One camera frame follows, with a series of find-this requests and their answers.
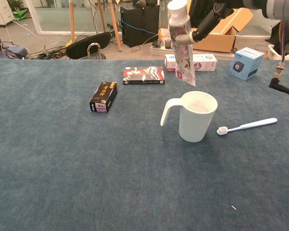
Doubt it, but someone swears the green bag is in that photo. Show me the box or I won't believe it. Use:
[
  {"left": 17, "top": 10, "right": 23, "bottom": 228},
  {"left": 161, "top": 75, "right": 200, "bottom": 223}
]
[{"left": 12, "top": 8, "right": 29, "bottom": 21}]

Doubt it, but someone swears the white toothpaste carton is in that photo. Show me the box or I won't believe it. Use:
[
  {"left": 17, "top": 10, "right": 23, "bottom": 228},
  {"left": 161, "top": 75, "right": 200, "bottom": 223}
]
[{"left": 164, "top": 53, "right": 218, "bottom": 72}]

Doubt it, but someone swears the open cardboard box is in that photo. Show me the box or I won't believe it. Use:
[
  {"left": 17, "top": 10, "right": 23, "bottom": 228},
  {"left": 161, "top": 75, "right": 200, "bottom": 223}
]
[{"left": 187, "top": 7, "right": 254, "bottom": 53}]

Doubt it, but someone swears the blue speaker box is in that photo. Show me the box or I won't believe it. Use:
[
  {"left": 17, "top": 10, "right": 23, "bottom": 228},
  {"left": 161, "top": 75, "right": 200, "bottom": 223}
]
[{"left": 228, "top": 47, "right": 265, "bottom": 81}]

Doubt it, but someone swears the blue table mat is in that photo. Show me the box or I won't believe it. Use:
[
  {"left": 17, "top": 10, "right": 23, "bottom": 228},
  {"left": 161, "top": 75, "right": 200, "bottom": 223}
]
[{"left": 0, "top": 59, "right": 289, "bottom": 231}]

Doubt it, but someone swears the white plastic crate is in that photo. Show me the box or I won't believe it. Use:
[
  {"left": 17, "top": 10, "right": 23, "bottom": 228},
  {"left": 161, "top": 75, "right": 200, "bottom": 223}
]
[{"left": 267, "top": 44, "right": 289, "bottom": 60}]

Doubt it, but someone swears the white handled cup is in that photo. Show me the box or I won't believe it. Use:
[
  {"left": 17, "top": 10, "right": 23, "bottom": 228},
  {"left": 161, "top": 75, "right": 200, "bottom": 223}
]
[{"left": 160, "top": 90, "right": 219, "bottom": 143}]

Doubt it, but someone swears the blue network cable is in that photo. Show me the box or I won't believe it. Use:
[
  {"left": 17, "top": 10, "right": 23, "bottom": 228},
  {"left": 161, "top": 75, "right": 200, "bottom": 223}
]
[{"left": 121, "top": 19, "right": 159, "bottom": 37}]

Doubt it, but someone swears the black floor cable tangle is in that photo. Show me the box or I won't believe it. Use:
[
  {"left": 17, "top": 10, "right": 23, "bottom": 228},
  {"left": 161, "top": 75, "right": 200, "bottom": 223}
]
[{"left": 28, "top": 35, "right": 92, "bottom": 60}]

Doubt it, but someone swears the black swivel stool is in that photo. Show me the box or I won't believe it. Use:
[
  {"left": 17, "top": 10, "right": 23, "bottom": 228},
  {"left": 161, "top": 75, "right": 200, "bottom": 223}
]
[{"left": 66, "top": 31, "right": 112, "bottom": 60}]

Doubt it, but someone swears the floral toothpaste tube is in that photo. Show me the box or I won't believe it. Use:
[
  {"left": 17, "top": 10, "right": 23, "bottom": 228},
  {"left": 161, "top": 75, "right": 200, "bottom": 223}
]
[{"left": 167, "top": 0, "right": 197, "bottom": 87}]

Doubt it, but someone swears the black computer tower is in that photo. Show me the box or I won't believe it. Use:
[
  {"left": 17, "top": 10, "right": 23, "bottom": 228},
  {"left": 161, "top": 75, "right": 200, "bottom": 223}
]
[{"left": 120, "top": 4, "right": 160, "bottom": 48}]

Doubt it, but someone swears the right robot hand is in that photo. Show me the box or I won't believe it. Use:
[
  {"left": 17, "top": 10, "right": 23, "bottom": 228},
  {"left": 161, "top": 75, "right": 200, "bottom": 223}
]
[{"left": 175, "top": 0, "right": 246, "bottom": 45}]

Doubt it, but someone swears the white plastic bag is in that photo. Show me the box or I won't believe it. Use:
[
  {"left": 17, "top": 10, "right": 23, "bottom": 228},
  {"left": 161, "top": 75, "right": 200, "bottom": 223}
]
[{"left": 158, "top": 24, "right": 171, "bottom": 41}]

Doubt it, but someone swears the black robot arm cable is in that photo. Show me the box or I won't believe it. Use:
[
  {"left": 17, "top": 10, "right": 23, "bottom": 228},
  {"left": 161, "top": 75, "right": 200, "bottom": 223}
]
[{"left": 268, "top": 19, "right": 289, "bottom": 98}]

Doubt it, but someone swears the aluminium profile platform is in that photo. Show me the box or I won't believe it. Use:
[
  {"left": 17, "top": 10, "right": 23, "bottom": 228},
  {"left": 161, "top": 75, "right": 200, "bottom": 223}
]
[{"left": 150, "top": 44, "right": 236, "bottom": 61}]

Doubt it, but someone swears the red black flat box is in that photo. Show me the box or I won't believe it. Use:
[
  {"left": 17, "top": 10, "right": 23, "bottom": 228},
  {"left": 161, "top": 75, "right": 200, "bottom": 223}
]
[{"left": 122, "top": 66, "right": 166, "bottom": 85}]

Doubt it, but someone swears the wooden easel leg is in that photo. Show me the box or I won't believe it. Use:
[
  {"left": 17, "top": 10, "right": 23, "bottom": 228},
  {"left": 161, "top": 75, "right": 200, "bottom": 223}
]
[
  {"left": 107, "top": 0, "right": 122, "bottom": 52},
  {"left": 97, "top": 0, "right": 107, "bottom": 33},
  {"left": 68, "top": 0, "right": 76, "bottom": 44}
]

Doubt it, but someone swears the white cabinet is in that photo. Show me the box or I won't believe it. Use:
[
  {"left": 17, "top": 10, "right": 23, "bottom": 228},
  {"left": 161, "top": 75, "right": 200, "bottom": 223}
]
[{"left": 0, "top": 0, "right": 15, "bottom": 26}]

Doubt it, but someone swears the light blue toothbrush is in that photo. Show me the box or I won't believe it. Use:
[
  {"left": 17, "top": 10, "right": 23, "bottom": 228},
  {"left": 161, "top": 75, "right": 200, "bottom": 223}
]
[{"left": 216, "top": 117, "right": 278, "bottom": 136}]

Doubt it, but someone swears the black purple small box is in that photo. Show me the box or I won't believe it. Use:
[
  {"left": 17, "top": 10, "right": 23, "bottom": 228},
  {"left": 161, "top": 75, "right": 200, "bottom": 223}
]
[{"left": 89, "top": 81, "right": 118, "bottom": 114}]

